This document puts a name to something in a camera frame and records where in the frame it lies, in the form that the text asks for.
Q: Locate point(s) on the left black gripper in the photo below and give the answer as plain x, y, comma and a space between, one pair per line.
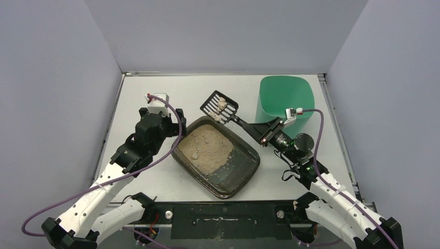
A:
177, 126

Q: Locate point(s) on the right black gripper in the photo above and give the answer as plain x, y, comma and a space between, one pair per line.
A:
270, 130

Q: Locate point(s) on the green plastic bin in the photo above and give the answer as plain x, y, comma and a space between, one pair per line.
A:
277, 93

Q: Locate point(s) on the black slotted litter scoop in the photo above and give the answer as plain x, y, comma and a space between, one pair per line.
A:
230, 111

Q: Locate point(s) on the litter clumps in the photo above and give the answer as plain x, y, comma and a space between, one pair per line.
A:
215, 107

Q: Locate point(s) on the dark plastic litter tray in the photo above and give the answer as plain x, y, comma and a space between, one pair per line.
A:
230, 178

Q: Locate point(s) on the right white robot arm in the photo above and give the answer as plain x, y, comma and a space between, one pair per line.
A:
327, 201

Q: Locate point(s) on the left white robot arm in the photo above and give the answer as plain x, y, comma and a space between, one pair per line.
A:
84, 225

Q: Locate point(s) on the beige cat litter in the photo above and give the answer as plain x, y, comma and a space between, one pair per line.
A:
206, 148

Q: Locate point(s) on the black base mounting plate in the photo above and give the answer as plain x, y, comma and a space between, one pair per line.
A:
229, 220

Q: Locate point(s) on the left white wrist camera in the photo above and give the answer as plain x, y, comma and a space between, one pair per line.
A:
155, 104

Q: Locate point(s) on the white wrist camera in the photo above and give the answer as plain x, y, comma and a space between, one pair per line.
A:
155, 104
291, 115

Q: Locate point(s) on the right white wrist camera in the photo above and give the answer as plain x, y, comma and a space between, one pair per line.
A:
291, 115

